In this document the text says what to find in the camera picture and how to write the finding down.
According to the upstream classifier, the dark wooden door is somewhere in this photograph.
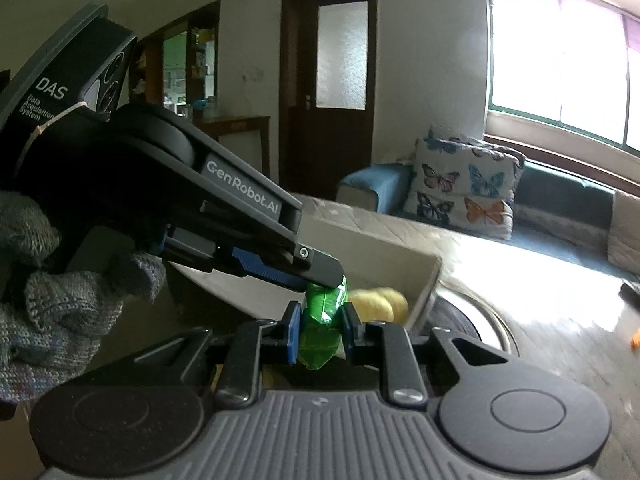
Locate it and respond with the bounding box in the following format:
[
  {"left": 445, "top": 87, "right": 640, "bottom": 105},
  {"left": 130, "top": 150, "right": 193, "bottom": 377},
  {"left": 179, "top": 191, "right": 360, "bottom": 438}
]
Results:
[{"left": 280, "top": 0, "right": 379, "bottom": 202}]

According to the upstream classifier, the green plastic packet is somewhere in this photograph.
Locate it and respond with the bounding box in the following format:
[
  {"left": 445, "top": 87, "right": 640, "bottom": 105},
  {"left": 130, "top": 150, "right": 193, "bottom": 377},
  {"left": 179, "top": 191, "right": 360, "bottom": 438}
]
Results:
[{"left": 298, "top": 280, "right": 349, "bottom": 372}]

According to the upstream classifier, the blue sofa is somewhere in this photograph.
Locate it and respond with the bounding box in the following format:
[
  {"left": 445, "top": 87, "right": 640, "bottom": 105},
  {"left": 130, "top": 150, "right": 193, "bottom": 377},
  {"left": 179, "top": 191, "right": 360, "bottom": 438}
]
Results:
[{"left": 337, "top": 159, "right": 640, "bottom": 282}]

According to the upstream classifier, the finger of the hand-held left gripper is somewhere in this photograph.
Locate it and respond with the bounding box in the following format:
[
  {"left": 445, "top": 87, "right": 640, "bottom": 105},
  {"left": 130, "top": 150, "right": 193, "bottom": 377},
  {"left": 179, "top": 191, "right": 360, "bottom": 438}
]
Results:
[{"left": 164, "top": 226, "right": 347, "bottom": 292}]

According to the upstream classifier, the yellow soft item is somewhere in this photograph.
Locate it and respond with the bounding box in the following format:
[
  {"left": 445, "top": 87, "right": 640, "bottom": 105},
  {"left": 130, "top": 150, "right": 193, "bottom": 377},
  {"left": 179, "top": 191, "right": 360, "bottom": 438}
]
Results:
[{"left": 347, "top": 287, "right": 409, "bottom": 324}]

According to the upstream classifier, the butterfly print pillow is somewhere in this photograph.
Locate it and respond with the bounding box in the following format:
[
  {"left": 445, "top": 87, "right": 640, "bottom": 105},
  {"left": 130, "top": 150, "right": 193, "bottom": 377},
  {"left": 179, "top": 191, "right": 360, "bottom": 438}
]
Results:
[
  {"left": 402, "top": 137, "right": 516, "bottom": 242},
  {"left": 427, "top": 125, "right": 527, "bottom": 183}
]

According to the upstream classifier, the large window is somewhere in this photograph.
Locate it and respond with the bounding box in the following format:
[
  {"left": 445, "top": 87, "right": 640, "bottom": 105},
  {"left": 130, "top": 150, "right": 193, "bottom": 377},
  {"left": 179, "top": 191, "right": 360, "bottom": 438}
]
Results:
[{"left": 484, "top": 0, "right": 640, "bottom": 153}]

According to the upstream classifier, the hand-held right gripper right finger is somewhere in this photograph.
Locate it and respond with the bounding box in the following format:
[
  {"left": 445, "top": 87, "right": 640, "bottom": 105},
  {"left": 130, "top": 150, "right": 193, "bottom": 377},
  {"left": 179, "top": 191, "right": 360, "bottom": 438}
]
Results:
[{"left": 341, "top": 305, "right": 518, "bottom": 407}]

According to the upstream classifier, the wooden display cabinet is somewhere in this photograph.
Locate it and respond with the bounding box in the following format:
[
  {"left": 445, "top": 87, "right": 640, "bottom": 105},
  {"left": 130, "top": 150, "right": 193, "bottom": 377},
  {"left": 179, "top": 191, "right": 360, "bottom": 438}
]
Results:
[{"left": 131, "top": 0, "right": 222, "bottom": 117}]

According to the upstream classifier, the white rectangular container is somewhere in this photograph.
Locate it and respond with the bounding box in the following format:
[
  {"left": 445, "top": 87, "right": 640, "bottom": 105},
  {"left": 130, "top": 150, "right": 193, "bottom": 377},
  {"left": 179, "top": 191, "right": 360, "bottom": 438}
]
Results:
[{"left": 169, "top": 212, "right": 444, "bottom": 337}]

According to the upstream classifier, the person's left hand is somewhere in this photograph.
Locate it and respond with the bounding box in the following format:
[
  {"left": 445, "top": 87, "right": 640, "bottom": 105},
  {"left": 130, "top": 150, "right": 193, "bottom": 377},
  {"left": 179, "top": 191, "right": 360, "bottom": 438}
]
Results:
[{"left": 0, "top": 191, "right": 167, "bottom": 405}]

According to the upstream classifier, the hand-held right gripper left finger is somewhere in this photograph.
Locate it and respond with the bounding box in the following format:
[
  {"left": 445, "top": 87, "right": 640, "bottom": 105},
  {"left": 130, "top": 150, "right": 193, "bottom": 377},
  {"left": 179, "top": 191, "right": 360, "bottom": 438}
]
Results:
[{"left": 132, "top": 301, "right": 303, "bottom": 407}]

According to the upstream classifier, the wooden side table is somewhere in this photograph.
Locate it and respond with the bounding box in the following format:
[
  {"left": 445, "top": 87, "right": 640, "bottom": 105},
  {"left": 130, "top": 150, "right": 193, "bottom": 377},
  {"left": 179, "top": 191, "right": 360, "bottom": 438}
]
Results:
[{"left": 192, "top": 114, "right": 272, "bottom": 182}]

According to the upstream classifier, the beige quilted cushion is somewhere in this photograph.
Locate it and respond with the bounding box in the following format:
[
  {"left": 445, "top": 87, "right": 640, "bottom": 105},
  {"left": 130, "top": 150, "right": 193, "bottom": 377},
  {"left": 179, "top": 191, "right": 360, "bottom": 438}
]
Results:
[{"left": 606, "top": 190, "right": 640, "bottom": 277}]

